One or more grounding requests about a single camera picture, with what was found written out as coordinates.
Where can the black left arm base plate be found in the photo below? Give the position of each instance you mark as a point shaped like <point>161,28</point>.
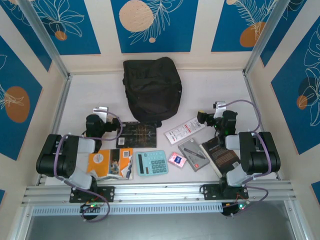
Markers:
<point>107,195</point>

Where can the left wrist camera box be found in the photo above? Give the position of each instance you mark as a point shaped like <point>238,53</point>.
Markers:
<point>100,111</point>

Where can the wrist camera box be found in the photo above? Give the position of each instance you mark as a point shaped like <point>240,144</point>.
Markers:
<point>220,105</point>
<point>100,111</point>

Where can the white stationery packet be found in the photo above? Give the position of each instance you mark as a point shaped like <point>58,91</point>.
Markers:
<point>183,130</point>

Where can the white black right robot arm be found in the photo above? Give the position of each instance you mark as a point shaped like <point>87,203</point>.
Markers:
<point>262,160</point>

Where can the grey pen box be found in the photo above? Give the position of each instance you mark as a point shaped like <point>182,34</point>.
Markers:
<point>193,155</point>

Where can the teal desk calculator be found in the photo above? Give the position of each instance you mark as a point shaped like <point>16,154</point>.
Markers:
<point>152,163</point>

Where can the aluminium frame post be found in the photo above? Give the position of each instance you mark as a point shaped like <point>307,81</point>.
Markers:
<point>267,32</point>
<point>44,32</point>

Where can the grey metal panel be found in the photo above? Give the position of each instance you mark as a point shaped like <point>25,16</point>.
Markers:
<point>160,228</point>

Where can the aluminium side rail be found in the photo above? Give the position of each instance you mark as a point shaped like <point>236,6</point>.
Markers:
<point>250,87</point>
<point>61,105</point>

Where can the black book with gold print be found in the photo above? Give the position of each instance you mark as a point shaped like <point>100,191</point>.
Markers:
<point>140,135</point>

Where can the small controller circuit board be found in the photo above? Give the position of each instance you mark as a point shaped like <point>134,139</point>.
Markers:
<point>91,207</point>
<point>232,210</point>

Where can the dark brown book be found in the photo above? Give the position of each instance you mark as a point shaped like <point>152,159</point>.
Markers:
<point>220,157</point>

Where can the orange book with torn cover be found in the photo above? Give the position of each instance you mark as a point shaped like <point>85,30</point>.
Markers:
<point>100,162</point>

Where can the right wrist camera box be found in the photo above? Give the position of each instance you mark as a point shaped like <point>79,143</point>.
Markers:
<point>220,105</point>

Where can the small pink packet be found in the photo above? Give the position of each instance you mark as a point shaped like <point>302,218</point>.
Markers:
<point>177,159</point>

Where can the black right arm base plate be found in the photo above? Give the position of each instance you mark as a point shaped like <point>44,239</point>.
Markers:
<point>210,192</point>

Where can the black fabric backpack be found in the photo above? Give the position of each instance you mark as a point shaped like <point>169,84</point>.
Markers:
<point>152,90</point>

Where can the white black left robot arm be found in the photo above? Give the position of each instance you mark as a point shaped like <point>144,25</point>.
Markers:
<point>55,160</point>

